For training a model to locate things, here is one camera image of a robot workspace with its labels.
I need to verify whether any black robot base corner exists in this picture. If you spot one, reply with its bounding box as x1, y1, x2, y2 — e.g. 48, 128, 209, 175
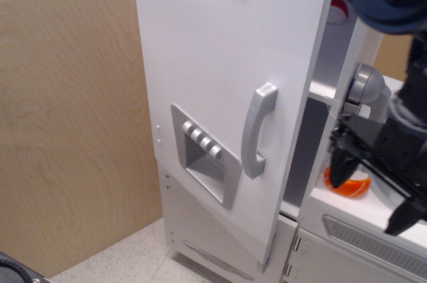
1, 252, 51, 283

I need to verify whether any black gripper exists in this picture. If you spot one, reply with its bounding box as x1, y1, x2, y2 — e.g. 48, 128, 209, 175
330, 117, 426, 236

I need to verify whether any white toy kitchen body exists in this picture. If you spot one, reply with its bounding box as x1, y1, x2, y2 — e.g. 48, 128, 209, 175
281, 0, 426, 273

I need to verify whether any white lower freezer door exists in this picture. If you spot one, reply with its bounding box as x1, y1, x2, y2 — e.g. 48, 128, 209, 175
158, 166, 297, 282

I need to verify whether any grey fridge door handle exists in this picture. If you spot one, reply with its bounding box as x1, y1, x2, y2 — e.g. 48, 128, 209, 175
241, 82, 278, 180

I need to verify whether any white fridge door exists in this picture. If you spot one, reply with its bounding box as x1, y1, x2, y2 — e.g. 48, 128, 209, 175
136, 0, 330, 263

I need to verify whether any white oven door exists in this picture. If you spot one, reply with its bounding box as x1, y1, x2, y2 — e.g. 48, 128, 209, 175
283, 229, 425, 282

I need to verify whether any red white sushi toy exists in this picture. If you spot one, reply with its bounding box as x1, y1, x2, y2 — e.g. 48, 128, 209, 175
326, 0, 349, 25

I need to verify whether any grey lower door handle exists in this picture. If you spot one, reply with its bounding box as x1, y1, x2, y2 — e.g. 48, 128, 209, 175
257, 258, 270, 274

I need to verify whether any robot arm with dark sleeve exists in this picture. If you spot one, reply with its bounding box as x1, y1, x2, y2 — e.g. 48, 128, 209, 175
350, 0, 426, 135

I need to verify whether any grey ice dispenser panel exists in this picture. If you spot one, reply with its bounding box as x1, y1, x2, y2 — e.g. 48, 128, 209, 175
171, 104, 242, 210

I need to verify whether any grey toy phone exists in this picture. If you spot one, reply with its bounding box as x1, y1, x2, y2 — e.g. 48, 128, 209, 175
330, 63, 393, 157

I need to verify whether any silver sink bowl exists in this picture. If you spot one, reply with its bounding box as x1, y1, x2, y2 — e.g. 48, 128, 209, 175
362, 167, 405, 211

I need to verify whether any grey oven vent panel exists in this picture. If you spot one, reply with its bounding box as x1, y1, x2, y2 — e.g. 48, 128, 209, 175
322, 215, 426, 280

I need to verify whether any orange salmon sushi toy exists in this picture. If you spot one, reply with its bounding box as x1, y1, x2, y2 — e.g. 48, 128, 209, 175
323, 167, 371, 199

